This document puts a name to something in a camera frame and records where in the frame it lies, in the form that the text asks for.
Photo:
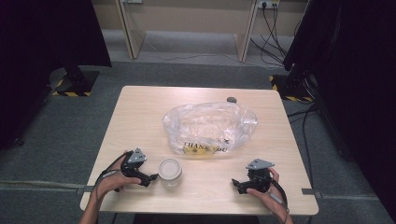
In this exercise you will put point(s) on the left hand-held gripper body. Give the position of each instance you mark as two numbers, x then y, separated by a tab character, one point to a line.
130	168

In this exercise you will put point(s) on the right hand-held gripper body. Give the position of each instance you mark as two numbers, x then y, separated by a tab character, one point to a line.
260	179

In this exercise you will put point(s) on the clear cup with white lid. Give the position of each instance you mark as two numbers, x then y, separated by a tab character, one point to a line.
170	169

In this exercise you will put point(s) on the clear printed plastic bag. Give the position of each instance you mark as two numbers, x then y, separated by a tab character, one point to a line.
208	127

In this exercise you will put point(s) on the person's right hand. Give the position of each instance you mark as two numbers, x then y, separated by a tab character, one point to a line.
269	199

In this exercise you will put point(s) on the person's left hand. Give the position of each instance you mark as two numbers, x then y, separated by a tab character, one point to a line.
109	183

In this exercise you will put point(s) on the person's dark lap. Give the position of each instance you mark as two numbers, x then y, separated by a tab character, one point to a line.
196	219

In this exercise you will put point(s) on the grey floor tape strip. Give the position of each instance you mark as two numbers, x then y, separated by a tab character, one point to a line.
339	195
40	185

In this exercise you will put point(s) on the small grey round disc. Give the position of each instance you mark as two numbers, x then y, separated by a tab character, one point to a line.
231	100

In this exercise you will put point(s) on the black striped stand base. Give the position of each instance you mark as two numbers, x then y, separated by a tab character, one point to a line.
79	84
292	90

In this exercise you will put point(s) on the beige desk leg panel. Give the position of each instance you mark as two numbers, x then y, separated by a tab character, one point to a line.
246	37
132	34

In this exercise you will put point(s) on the dark curtain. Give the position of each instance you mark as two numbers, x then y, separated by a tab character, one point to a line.
355	77

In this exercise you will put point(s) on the white wall socket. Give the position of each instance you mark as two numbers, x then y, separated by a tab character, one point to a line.
268	3

